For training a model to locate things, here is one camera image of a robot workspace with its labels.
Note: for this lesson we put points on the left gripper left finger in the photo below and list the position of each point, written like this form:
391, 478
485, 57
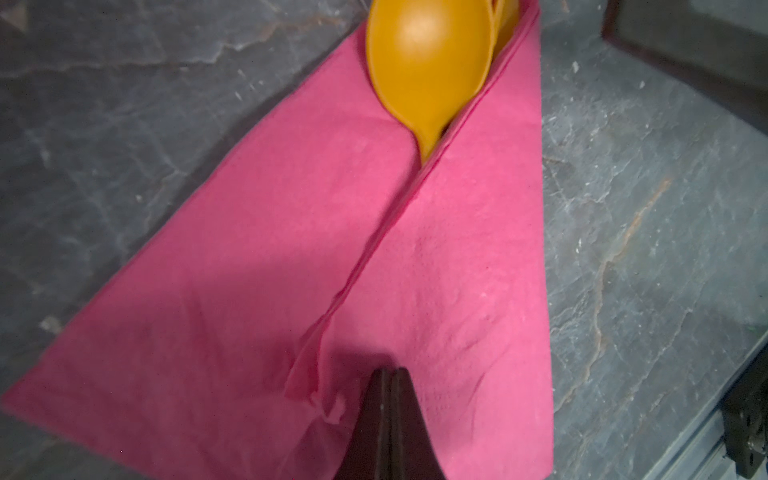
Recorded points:
368, 453

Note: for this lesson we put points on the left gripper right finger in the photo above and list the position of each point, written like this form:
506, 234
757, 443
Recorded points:
412, 456

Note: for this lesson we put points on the magenta paper napkin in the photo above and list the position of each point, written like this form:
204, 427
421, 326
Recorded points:
237, 343

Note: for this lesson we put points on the yellow plastic spoon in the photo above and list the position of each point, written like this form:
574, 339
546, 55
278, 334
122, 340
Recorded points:
427, 59

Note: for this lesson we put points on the yellow plastic fork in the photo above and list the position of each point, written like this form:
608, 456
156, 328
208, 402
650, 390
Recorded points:
506, 18

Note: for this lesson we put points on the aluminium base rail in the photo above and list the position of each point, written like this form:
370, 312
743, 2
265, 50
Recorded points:
729, 439

